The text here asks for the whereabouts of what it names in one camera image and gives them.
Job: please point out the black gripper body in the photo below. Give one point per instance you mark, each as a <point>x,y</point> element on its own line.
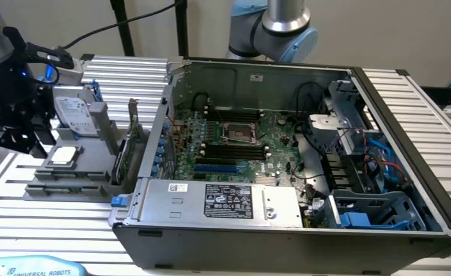
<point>11,95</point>

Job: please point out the green motherboard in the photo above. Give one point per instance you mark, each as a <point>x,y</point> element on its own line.
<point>279,155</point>

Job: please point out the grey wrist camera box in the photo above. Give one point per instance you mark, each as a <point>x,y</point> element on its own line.
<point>69,67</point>

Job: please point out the silver hard disk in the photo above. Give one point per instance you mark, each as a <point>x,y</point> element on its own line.
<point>73,112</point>

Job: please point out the blue expansion slot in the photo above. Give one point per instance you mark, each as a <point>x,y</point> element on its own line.
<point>215,169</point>

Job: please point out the silver power supply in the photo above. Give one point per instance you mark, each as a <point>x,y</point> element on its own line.
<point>195,204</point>

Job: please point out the black RAM slot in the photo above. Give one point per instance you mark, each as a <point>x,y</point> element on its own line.
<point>235,148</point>
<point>235,145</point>
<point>232,117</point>
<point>232,114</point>
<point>232,111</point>
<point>235,152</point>
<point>232,120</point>
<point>235,156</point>

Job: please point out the grey parts rack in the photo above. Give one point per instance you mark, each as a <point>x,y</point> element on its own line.
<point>91,152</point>

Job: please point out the long black expansion slot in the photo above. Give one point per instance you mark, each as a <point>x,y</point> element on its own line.
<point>215,161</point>

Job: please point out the black stand pole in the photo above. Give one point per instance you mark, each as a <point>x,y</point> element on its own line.
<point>123,28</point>
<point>182,28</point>

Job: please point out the blue disk carrier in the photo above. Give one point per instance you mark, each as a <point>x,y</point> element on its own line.
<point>93,90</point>

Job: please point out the short black expansion slot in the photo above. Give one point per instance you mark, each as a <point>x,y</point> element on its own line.
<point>200,176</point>

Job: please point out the black open PC case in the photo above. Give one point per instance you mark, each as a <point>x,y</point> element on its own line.
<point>248,247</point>

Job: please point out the graphics card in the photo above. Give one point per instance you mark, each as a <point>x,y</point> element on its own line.
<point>127,149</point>

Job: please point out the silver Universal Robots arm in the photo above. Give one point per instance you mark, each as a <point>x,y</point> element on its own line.
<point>287,17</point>

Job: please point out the blue case latch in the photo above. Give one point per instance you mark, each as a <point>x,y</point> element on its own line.
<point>119,201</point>

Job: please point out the silver CPU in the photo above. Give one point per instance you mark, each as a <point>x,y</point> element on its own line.
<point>65,155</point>

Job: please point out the silver metal disk bay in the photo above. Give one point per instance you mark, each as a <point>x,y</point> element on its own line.
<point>344,126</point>

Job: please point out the blue plastic disk bay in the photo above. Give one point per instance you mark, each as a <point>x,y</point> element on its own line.
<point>383,207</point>

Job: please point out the black bracket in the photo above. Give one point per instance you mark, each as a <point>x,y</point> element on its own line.
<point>438,96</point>

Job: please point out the blue Universal Robots joint cap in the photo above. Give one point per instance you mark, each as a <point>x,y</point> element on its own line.
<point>29,268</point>

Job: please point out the black fan shroud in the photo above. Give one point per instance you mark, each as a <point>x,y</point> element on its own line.
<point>338,172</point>

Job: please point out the CPU socket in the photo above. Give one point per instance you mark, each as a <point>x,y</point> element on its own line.
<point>238,132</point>

